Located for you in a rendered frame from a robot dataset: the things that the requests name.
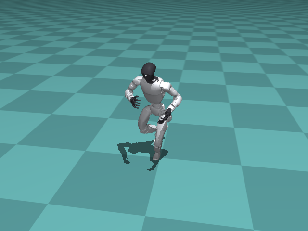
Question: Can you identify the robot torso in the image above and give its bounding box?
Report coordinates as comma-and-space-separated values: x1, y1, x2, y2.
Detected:
140, 75, 165, 116

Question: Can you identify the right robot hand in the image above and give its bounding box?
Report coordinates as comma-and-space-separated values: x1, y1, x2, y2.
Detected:
130, 96, 140, 108

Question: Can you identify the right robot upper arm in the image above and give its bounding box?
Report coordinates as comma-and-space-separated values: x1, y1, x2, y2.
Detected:
127, 76, 143, 94

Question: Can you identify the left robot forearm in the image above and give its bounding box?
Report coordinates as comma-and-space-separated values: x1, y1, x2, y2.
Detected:
165, 96, 182, 113

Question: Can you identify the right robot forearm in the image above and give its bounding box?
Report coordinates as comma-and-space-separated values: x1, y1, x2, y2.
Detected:
125, 89, 134, 102

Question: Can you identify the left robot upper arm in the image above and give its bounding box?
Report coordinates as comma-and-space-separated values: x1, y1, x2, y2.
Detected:
160, 81, 181, 100

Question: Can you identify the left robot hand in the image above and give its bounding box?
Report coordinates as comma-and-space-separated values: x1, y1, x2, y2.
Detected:
158, 108, 171, 124

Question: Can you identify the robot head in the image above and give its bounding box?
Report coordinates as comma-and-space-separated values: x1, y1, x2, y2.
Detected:
141, 63, 158, 84

